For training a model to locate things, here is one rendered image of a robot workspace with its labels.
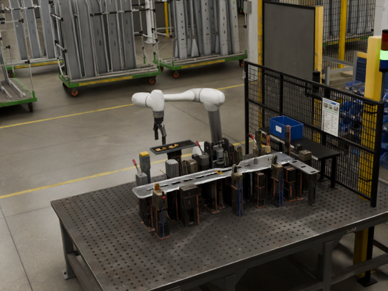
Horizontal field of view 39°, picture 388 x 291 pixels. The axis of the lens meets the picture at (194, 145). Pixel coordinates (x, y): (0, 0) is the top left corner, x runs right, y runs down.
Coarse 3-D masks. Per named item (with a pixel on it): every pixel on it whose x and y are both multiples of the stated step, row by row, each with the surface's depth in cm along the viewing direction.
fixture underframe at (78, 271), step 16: (368, 224) 419; (64, 240) 467; (320, 240) 401; (336, 240) 411; (272, 256) 383; (288, 256) 456; (320, 256) 412; (384, 256) 445; (64, 272) 481; (80, 272) 444; (224, 272) 367; (240, 272) 377; (304, 272) 438; (320, 272) 416; (336, 272) 428; (352, 272) 430; (384, 272) 462; (176, 288) 352; (208, 288) 415; (224, 288) 373; (304, 288) 410; (320, 288) 418
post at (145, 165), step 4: (140, 156) 431; (144, 156) 430; (148, 156) 431; (140, 160) 432; (144, 160) 430; (148, 160) 432; (140, 164) 434; (144, 164) 431; (148, 164) 433; (140, 168) 436; (144, 168) 432; (148, 168) 434; (144, 172) 434; (148, 172) 436; (148, 176) 437; (148, 180) 438
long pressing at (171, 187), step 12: (264, 156) 456; (288, 156) 453; (216, 168) 436; (228, 168) 436; (240, 168) 435; (252, 168) 434; (264, 168) 434; (168, 180) 419; (180, 180) 418; (192, 180) 417; (204, 180) 416; (144, 192) 401
